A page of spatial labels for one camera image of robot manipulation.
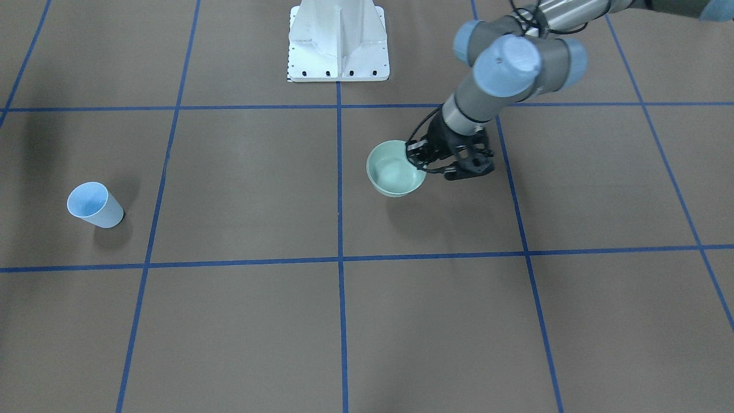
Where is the light blue plastic cup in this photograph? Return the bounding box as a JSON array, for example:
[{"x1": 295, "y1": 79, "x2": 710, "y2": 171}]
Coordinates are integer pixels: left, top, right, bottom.
[{"x1": 66, "y1": 181, "x2": 124, "y2": 228}]

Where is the green bowl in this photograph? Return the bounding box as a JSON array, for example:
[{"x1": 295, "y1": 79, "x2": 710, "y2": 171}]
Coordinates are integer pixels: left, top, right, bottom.
[{"x1": 365, "y1": 139, "x2": 427, "y2": 198}]

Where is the brown paper table mat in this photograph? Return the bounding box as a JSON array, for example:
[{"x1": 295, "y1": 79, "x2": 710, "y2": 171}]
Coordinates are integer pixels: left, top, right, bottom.
[{"x1": 2, "y1": 1, "x2": 732, "y2": 412}]

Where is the white camera stand base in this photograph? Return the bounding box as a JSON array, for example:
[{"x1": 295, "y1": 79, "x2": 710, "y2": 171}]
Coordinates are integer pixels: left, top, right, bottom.
[{"x1": 287, "y1": 1, "x2": 391, "y2": 82}]

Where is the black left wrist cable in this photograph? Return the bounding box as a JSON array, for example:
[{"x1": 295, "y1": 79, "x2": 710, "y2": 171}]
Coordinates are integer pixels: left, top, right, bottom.
[{"x1": 406, "y1": 107, "x2": 446, "y2": 144}]

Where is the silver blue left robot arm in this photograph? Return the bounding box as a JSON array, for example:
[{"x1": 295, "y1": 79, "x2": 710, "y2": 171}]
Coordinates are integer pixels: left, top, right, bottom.
[{"x1": 403, "y1": 1, "x2": 732, "y2": 181}]

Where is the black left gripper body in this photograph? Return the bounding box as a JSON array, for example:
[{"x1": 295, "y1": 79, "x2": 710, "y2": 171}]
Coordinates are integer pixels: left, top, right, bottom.
[{"x1": 424, "y1": 112, "x2": 489, "y2": 164}]

